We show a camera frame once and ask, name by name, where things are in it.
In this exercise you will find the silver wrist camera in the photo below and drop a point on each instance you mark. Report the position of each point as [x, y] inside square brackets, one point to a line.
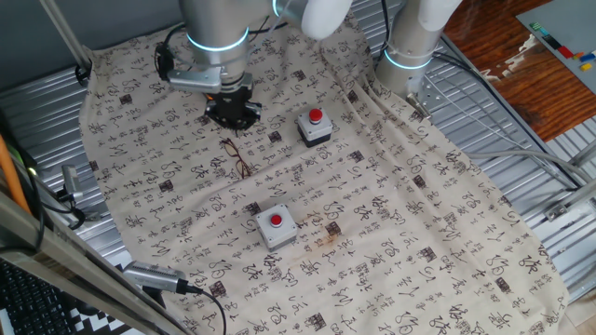
[193, 81]

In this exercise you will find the red toy brick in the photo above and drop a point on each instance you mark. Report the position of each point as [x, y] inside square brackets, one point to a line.
[565, 51]

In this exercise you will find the aluminium corner bracket rail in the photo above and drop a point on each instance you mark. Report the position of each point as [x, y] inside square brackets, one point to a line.
[570, 200]

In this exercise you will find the beige calligraphy print tablecloth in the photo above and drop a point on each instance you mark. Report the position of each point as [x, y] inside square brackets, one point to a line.
[372, 209]

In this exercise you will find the black toy brick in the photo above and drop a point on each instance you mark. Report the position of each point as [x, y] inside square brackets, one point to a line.
[551, 42]

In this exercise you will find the yellow toy brick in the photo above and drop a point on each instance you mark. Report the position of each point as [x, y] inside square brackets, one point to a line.
[586, 66]

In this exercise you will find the silver base mounting plate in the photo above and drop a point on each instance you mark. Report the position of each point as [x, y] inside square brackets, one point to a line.
[429, 97]

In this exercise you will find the small grey camera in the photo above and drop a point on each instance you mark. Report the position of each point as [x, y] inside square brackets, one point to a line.
[71, 181]

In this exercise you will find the grey flat board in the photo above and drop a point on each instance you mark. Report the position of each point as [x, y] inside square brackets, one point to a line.
[563, 23]

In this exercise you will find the orange tube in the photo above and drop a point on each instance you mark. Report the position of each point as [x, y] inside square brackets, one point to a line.
[10, 172]

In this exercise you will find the mushroom red button box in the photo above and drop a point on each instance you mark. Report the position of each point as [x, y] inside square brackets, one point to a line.
[315, 129]

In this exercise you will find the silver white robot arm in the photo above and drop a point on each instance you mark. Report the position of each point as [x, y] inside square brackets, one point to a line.
[214, 28]

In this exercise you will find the black white checkerboard sheet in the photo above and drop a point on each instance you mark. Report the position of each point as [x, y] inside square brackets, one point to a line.
[100, 323]

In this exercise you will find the grey box flat red button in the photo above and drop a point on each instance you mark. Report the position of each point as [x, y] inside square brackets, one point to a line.
[268, 231]

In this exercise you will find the black pole clamp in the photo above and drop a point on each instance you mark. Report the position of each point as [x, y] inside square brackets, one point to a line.
[83, 75]

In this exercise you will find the grey metal pole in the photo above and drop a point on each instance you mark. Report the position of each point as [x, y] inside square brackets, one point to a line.
[65, 32]

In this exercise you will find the black keyboard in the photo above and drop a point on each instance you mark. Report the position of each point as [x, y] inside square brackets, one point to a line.
[32, 302]

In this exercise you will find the aluminium frame beam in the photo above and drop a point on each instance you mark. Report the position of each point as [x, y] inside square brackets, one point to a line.
[70, 265]

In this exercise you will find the brown wooden table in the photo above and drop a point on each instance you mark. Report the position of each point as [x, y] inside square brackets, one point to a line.
[521, 79]

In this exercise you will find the silver depth camera with mount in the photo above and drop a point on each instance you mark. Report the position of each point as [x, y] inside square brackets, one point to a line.
[153, 277]

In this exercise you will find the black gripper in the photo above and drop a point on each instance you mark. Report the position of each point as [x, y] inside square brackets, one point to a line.
[235, 97]

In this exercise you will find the brown thin-frame glasses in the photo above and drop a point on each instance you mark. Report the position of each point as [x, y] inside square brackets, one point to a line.
[231, 150]

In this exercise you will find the blue toy brick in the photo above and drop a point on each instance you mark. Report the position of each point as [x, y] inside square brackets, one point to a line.
[587, 57]

